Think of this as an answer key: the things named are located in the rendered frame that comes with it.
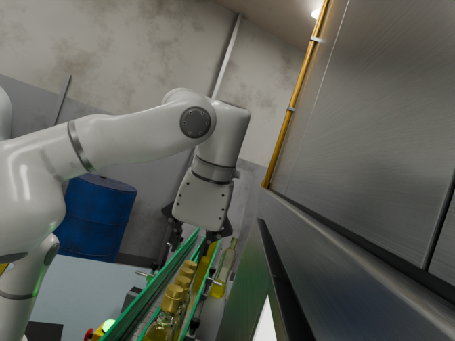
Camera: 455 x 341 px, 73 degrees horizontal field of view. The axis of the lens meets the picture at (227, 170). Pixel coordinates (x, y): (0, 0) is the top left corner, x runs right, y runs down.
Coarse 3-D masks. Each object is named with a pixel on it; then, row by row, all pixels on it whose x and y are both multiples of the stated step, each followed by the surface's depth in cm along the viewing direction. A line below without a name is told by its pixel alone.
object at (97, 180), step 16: (80, 176) 280; (96, 176) 310; (80, 192) 266; (96, 192) 266; (112, 192) 271; (128, 192) 284; (80, 208) 266; (96, 208) 267; (112, 208) 274; (128, 208) 290; (64, 224) 268; (80, 224) 265; (96, 224) 268; (112, 224) 277; (64, 240) 267; (80, 240) 266; (96, 240) 271; (112, 240) 282; (80, 256) 267; (96, 256) 273; (112, 256) 290
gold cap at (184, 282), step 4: (180, 276) 67; (184, 276) 68; (176, 280) 65; (180, 280) 65; (184, 280) 66; (188, 280) 66; (176, 284) 65; (180, 284) 65; (184, 284) 65; (188, 284) 66; (184, 288) 65; (188, 288) 66; (184, 292) 65; (184, 296) 66; (180, 300) 65; (184, 300) 66
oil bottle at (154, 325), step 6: (156, 318) 61; (150, 324) 59; (156, 324) 59; (162, 324) 59; (174, 324) 61; (150, 330) 58; (156, 330) 58; (162, 330) 59; (168, 330) 59; (174, 330) 60; (144, 336) 58; (150, 336) 58; (156, 336) 58; (162, 336) 58; (168, 336) 58; (174, 336) 60
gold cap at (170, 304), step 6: (168, 288) 60; (174, 288) 60; (180, 288) 61; (168, 294) 59; (174, 294) 59; (180, 294) 60; (162, 300) 60; (168, 300) 59; (174, 300) 59; (162, 306) 60; (168, 306) 59; (174, 306) 59; (168, 312) 59; (174, 312) 60
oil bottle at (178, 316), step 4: (180, 312) 66; (176, 316) 65; (180, 316) 65; (184, 316) 68; (176, 320) 64; (180, 320) 65; (176, 324) 64; (180, 324) 64; (180, 328) 64; (176, 332) 64; (176, 336) 64; (176, 340) 64
